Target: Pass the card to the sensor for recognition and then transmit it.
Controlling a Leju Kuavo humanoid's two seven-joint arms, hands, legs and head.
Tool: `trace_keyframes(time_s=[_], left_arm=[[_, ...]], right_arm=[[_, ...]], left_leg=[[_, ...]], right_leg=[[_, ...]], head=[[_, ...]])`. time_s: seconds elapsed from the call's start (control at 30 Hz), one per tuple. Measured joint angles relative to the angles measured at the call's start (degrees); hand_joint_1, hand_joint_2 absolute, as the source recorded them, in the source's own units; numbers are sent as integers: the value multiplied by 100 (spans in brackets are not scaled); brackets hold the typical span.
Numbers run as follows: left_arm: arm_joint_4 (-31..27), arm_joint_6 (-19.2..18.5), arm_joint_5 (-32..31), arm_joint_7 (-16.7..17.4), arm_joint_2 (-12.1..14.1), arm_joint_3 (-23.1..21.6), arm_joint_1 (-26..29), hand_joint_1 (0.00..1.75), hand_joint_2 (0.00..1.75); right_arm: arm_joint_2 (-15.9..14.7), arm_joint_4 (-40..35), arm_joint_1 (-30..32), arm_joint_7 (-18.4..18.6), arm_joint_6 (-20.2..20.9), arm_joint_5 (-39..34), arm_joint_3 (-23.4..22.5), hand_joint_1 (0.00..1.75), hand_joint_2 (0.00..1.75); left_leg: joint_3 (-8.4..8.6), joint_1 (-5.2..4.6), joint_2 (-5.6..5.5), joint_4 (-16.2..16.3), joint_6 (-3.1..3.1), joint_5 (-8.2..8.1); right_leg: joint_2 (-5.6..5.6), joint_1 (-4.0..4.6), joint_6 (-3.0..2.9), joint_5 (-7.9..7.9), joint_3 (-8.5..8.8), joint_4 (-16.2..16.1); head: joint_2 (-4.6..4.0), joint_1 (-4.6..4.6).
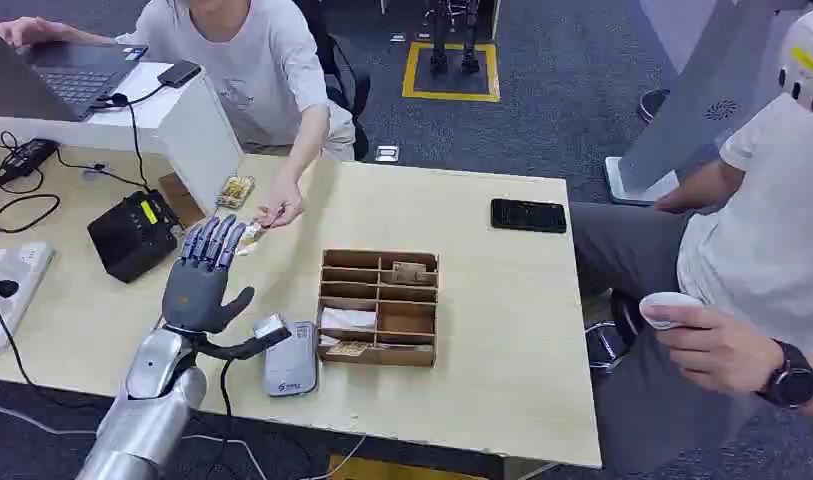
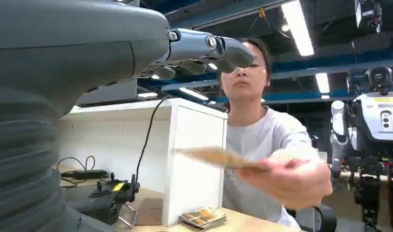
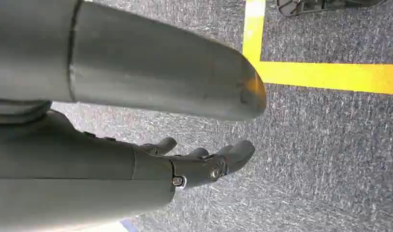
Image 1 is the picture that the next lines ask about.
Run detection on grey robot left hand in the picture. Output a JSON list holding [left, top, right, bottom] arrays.
[[161, 213, 256, 336]]

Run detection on small printed card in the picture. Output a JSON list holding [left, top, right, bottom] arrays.
[[236, 221, 267, 257]]

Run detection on stack of printed cards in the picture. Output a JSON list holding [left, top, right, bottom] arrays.
[[216, 175, 256, 211]]

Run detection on black box, yellow label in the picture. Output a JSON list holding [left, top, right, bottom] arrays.
[[87, 190, 183, 285]]

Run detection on brown wooden board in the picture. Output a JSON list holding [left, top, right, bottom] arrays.
[[158, 172, 207, 231]]

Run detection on silver power bank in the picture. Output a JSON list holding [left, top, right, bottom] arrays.
[[261, 320, 320, 399]]

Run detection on person's hand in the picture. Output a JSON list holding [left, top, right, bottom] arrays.
[[254, 177, 307, 231], [656, 304, 786, 397], [0, 16, 63, 49]]

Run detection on white desk riser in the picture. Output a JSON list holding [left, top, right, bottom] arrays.
[[0, 62, 246, 217]]

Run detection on white cards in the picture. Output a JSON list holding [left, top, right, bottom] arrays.
[[320, 307, 378, 333]]

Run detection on yellow printed flat card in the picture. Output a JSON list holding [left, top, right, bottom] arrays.
[[326, 340, 372, 359]]

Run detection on white power strip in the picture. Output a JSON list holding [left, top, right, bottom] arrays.
[[0, 241, 55, 354]]

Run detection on wooden card box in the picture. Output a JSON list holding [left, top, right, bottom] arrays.
[[316, 248, 440, 368]]

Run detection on black power adapter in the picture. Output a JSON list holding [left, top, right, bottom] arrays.
[[0, 138, 60, 187]]

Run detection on brown upright card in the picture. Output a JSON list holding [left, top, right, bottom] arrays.
[[391, 261, 428, 287]]

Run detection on person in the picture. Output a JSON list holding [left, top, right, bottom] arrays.
[[568, 92, 813, 475], [0, 0, 358, 230]]

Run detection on dark grey laptop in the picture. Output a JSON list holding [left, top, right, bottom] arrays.
[[0, 23, 150, 124]]

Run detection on black office chair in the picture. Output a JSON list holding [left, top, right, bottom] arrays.
[[293, 0, 374, 162]]

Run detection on yellow panel under desk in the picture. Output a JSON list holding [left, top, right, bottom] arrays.
[[326, 453, 490, 480]]

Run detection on yellow bordered floor mat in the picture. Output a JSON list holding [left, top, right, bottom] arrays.
[[401, 41, 502, 104]]

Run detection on black smartphone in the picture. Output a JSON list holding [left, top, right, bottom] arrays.
[[490, 197, 569, 235]]

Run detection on black robot legs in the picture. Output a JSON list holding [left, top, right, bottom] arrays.
[[424, 0, 483, 75]]

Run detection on black round floor object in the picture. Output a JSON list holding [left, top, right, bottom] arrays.
[[636, 87, 672, 125]]

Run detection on grey column, white base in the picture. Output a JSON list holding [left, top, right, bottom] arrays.
[[603, 0, 795, 207]]

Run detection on black wristwatch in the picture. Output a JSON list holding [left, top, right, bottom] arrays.
[[755, 339, 813, 410]]

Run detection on white headset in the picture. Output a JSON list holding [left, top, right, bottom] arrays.
[[776, 5, 813, 137]]

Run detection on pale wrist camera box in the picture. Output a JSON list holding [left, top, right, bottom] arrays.
[[195, 313, 293, 362]]

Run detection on black phone cable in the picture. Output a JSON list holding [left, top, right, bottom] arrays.
[[89, 80, 165, 195]]

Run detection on white floor cable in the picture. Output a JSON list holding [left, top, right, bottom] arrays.
[[0, 396, 368, 480]]

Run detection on black plug with cable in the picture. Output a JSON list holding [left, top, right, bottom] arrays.
[[0, 273, 38, 390]]

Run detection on black adapter cable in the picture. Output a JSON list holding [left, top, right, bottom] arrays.
[[0, 131, 149, 235]]

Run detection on black phone with cable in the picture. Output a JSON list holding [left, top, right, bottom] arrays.
[[156, 60, 203, 89]]

